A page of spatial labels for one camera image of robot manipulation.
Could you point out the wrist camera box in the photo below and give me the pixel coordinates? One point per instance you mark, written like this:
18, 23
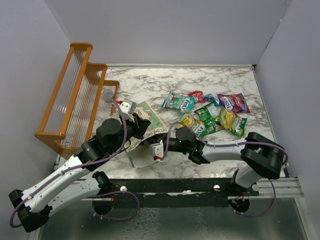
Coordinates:
157, 151
127, 108

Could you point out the wooden acrylic display rack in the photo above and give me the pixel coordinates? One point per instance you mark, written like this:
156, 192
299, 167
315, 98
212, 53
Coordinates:
70, 114

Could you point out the clear plastic cup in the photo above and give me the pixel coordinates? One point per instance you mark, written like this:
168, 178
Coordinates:
107, 95

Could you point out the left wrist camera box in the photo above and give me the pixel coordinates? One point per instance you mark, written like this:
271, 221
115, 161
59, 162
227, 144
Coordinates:
127, 108

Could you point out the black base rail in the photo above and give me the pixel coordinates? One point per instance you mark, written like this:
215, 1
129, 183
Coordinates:
182, 193

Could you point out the yellow green snack packet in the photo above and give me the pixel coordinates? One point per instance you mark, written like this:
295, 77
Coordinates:
232, 122

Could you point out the purple snack packet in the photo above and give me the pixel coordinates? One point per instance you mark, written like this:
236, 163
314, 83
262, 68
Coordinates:
235, 102

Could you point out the teal barley mint packet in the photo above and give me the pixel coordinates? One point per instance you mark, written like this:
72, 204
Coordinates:
180, 102

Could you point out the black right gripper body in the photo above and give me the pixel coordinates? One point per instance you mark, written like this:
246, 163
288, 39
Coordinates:
171, 144

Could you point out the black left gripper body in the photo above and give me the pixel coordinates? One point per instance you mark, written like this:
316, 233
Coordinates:
133, 128

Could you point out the red snack packet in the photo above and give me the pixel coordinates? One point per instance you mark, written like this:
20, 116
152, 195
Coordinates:
197, 95

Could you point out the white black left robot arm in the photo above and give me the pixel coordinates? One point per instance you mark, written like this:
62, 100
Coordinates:
77, 178

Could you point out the green mango apple tea packet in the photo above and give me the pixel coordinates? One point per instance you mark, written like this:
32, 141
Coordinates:
194, 124

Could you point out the green spring tea packet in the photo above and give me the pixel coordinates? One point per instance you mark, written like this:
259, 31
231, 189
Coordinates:
210, 116

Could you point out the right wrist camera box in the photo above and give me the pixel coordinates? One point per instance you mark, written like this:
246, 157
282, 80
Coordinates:
157, 151

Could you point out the blue snack packet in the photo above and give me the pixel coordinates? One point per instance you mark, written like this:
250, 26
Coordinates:
212, 99

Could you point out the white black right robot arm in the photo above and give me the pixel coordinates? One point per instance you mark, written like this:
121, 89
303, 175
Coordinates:
263, 158

